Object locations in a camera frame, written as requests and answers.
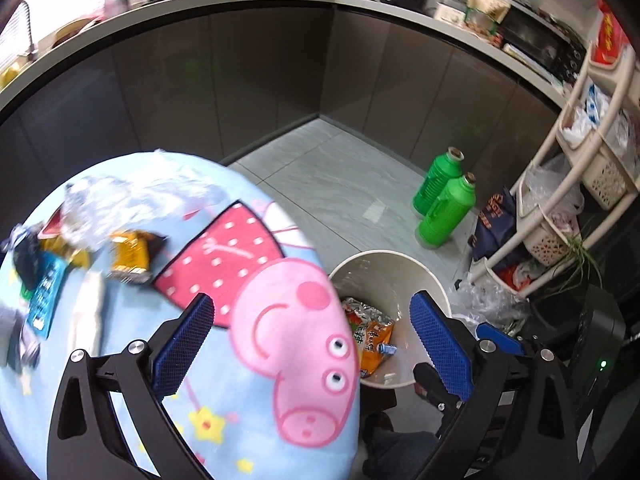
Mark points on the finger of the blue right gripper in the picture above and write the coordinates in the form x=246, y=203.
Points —
x=503, y=341

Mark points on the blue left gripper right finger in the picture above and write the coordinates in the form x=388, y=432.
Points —
x=438, y=336

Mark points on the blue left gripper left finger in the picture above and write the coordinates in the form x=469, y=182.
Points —
x=176, y=343

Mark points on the yellow biscuit packet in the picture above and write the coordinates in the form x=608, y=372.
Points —
x=132, y=255

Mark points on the clear plastic bag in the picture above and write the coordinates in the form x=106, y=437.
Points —
x=150, y=187

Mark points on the brown orange chip bag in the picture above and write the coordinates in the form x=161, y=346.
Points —
x=372, y=331

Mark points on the beige trash bin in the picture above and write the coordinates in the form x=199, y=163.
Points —
x=387, y=280

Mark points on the person's jeans leg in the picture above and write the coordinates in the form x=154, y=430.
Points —
x=397, y=455

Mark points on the light blue cartoon tablecloth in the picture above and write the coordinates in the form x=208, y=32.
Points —
x=273, y=391

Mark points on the dark blue snack bag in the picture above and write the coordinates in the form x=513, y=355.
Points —
x=496, y=224

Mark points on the teal snack wrapper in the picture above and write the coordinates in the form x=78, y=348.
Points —
x=45, y=297

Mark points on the green plastic bottle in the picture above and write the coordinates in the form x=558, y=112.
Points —
x=451, y=206
x=444, y=168

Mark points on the beige storage rack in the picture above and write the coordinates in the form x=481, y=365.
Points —
x=620, y=80

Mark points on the black microwave oven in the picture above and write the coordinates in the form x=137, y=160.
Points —
x=554, y=47

